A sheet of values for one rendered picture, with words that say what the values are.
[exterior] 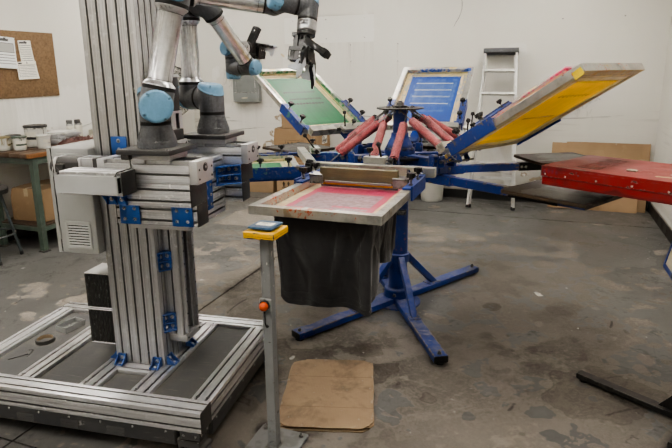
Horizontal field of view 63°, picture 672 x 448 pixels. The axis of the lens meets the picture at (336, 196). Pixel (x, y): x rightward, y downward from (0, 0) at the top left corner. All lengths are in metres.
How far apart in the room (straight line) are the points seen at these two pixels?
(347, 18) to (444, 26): 1.20
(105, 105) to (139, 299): 0.86
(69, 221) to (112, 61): 0.72
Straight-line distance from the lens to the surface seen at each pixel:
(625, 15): 6.77
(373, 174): 2.72
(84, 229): 2.65
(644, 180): 2.52
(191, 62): 2.75
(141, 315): 2.70
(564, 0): 6.75
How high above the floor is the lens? 1.54
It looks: 13 degrees down
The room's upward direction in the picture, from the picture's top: 1 degrees counter-clockwise
